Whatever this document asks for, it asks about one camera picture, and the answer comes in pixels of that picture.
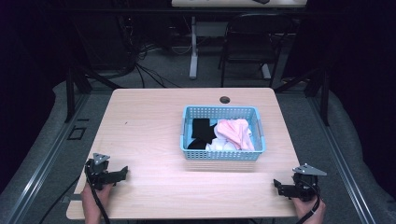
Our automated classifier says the black floor cable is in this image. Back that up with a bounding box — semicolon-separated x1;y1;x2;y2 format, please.
37;174;82;224

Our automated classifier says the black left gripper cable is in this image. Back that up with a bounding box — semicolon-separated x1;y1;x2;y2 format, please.
84;167;111;224

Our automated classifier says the white cloth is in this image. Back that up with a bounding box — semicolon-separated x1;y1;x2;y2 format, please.
205;136;239;152

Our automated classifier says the black folding chair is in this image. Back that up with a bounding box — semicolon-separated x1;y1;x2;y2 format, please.
217;12;296;89

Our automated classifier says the pink cloth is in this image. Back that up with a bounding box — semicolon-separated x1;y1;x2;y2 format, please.
214;118;256;152

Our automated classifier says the black cloth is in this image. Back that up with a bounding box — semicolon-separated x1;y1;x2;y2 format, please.
186;117;219;150

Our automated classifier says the person's right hand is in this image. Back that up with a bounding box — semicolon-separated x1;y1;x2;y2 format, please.
291;196;327;224

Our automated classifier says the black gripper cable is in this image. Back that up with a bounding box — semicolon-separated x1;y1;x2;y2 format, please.
84;167;111;224
295;181;322;224

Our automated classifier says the blue plastic basket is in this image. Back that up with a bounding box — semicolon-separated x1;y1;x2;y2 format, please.
179;105;267;162

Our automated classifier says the white desk with legs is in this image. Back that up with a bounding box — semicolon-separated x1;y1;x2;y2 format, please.
171;0;308;80

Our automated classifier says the black metal frame stand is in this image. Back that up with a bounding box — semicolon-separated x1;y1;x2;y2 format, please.
64;63;123;123
274;66;332;127

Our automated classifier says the person's left hand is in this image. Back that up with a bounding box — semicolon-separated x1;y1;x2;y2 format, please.
80;182;115;224

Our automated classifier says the bundle of floor cables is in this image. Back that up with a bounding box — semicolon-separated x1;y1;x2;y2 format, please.
115;15;194;90

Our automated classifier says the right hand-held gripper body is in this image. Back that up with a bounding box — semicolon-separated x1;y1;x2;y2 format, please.
290;162;328;203

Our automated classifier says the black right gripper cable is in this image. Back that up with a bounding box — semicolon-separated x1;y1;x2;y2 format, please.
295;181;322;224

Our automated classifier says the metal floor rail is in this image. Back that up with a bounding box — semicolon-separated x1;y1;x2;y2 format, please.
306;92;377;224
6;92;92;224

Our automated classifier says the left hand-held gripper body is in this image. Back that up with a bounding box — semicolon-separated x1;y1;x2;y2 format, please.
84;152;119;191

